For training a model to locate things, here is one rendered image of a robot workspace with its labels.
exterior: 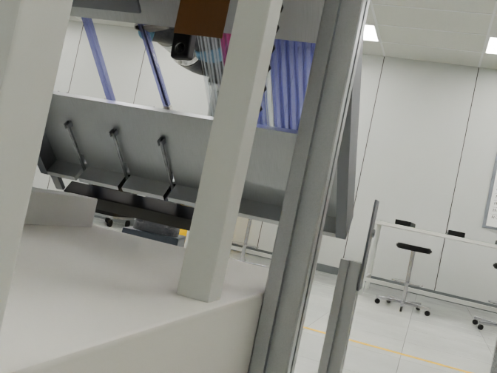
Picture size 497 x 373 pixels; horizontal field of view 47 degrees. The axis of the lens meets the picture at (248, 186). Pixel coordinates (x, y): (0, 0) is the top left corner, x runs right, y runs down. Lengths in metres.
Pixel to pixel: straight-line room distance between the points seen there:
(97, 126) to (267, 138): 0.38
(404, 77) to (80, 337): 7.77
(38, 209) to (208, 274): 0.38
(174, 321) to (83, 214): 0.51
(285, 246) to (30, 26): 0.40
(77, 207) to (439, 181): 7.05
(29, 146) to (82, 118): 0.98
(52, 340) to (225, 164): 0.23
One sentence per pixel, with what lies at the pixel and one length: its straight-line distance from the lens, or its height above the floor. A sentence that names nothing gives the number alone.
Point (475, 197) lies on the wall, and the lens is 7.75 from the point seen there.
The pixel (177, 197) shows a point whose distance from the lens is 1.19.
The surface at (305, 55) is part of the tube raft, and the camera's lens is 0.92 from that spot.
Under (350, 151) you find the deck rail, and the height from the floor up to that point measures 0.82.
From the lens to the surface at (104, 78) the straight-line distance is 1.14.
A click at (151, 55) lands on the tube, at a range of 1.21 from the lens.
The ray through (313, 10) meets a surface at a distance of 0.87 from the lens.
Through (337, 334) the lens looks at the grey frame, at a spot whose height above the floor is 0.50.
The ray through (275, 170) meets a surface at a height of 0.78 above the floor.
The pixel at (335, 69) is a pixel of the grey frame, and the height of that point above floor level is 0.86.
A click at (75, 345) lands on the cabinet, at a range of 0.31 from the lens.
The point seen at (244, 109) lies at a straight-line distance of 0.48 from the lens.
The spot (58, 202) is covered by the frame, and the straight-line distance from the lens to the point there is 0.84.
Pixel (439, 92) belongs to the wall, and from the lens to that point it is 7.95.
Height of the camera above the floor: 0.71
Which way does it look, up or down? 2 degrees up
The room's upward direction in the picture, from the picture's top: 12 degrees clockwise
